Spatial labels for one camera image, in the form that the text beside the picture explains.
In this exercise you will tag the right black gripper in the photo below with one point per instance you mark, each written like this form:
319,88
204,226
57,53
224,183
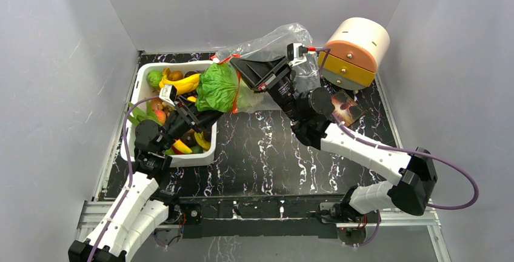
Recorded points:
271,79

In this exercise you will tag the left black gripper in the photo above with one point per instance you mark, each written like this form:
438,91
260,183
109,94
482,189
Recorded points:
199,118

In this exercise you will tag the clear zip top bag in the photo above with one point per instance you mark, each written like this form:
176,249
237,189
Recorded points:
271,48

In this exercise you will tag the green lettuce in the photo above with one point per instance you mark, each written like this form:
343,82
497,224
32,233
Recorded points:
221,89

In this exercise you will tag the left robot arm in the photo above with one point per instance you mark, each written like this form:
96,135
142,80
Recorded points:
141,206

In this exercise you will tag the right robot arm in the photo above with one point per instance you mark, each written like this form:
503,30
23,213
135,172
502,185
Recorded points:
410,177

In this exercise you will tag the white food bin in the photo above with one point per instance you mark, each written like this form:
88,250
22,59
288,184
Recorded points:
142,91

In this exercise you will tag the single yellow banana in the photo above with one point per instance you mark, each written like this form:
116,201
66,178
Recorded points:
201,141

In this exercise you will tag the mango slice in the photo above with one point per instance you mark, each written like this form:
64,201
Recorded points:
181,148

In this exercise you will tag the yellow banana bunch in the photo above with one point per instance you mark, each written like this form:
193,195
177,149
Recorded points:
186,85

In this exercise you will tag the red peach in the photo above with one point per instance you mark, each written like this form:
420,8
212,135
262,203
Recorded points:
161,116

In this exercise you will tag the brown kiwi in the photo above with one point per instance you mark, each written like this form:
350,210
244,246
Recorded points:
175,75

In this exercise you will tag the green lime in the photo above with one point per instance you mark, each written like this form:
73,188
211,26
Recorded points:
153,79

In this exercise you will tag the green leaf vegetable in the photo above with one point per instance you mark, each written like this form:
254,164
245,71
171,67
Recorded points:
138,115

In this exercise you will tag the round drawer cabinet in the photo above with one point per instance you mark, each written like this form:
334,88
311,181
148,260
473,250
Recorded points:
357,49

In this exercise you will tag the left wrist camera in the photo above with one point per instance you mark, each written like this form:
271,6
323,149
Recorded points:
168,95

